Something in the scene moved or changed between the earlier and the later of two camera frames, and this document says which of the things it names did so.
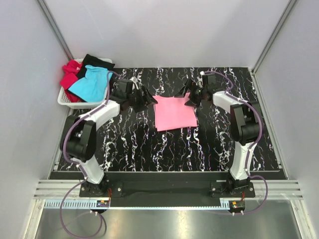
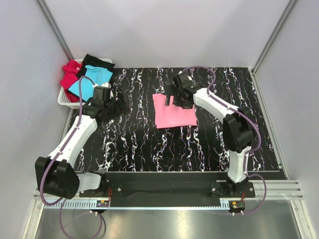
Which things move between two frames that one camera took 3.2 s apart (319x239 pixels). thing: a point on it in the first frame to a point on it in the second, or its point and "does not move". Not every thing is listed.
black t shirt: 88,59 does not move
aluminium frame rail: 278,189 does not move
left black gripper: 147,99 to 122,107
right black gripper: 192,102 to 184,105
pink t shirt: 171,112 does not move
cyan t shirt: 93,87 does not move
